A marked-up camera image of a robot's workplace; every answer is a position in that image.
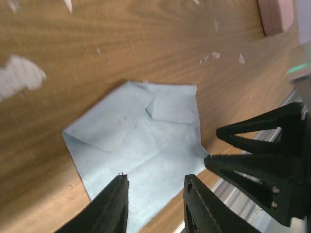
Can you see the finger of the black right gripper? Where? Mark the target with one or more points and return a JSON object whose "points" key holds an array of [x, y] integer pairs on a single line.
{"points": [[286, 122], [274, 183]]}

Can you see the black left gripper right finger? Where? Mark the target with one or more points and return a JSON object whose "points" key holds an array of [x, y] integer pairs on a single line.
{"points": [[204, 212]]}

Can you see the light blue cleaning cloth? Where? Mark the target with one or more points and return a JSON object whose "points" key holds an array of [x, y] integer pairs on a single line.
{"points": [[148, 131]]}

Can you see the pink glasses case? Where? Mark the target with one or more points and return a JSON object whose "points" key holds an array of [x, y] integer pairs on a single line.
{"points": [[277, 16]]}

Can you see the aluminium table edge rail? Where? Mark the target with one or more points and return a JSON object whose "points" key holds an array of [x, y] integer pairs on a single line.
{"points": [[232, 196]]}

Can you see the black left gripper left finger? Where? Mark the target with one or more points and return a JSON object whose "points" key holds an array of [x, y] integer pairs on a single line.
{"points": [[107, 213]]}

